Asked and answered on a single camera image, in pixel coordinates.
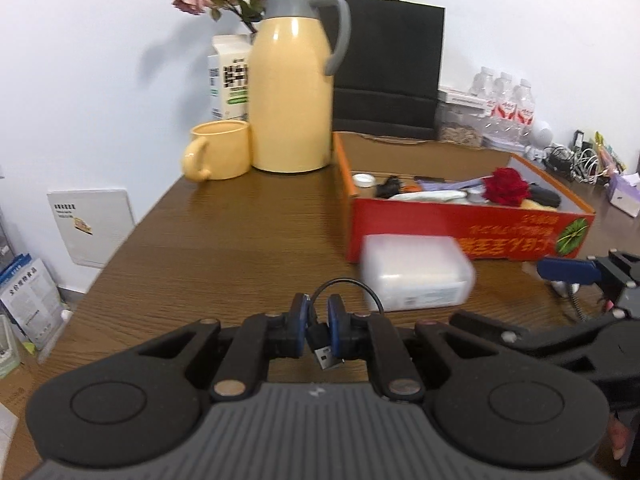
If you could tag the grey tin box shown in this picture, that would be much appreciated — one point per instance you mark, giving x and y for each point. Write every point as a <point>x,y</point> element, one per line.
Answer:
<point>500,143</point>

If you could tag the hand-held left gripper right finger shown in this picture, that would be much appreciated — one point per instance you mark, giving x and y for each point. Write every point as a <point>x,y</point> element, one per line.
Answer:
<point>334,330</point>

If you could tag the black paper bag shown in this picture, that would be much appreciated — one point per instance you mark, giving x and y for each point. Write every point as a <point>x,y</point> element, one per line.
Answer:
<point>390,60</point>

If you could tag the dark blue pouch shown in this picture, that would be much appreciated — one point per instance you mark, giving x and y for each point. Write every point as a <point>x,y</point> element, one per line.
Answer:
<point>542,194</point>

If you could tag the yellow thermos jug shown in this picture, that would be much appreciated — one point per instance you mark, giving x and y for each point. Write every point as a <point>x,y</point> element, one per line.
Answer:
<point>290,100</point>

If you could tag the clear nut container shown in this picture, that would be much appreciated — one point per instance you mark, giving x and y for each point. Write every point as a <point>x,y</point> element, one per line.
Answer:
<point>457,132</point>

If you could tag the red cardboard box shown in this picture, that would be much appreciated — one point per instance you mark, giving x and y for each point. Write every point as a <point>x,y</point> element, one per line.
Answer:
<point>410,230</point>

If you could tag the red rose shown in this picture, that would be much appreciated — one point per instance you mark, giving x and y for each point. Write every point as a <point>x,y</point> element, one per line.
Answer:
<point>505,185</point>

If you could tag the person's right hand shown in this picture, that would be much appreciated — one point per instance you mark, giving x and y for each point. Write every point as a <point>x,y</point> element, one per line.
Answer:
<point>617,435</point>

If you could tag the white milk carton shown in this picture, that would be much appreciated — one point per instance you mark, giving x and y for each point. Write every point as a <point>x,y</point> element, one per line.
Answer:
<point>230,85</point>

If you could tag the white bottle cap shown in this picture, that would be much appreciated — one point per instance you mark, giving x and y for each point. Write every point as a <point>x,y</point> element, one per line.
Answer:
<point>363,180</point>

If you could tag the white flat box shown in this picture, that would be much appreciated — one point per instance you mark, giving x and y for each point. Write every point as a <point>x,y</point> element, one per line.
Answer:
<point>460,96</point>

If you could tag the small black object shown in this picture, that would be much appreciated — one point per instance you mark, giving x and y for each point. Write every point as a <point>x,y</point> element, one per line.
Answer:
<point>389,187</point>

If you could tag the blue white booklet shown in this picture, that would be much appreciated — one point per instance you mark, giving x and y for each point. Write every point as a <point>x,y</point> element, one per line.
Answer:
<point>30,300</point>

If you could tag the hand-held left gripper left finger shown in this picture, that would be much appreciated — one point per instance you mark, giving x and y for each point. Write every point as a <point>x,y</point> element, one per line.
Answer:
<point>301,327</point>

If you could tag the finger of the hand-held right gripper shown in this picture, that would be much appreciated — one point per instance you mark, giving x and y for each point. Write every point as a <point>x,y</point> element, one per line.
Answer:
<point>570,270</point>
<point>540,342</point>

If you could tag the small black device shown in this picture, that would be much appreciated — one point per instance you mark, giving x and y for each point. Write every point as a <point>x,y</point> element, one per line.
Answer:
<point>580,140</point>

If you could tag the yellow mug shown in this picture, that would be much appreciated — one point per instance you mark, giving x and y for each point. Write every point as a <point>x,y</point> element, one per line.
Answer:
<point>220,152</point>

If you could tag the white robot toy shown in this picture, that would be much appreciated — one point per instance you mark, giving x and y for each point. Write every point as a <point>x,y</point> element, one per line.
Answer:
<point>542,132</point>

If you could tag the colourful snack packet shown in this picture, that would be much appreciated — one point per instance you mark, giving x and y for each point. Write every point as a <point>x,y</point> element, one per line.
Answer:
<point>607,152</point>

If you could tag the clear water bottle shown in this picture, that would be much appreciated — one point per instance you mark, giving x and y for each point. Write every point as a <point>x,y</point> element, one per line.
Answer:
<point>481,85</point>
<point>502,100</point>
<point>522,107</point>

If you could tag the clear plastic box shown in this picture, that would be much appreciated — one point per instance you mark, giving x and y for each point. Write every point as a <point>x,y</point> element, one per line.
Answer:
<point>415,270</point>

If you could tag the purple tissue pack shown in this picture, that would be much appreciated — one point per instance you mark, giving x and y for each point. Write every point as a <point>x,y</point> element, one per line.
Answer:
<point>625,195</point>

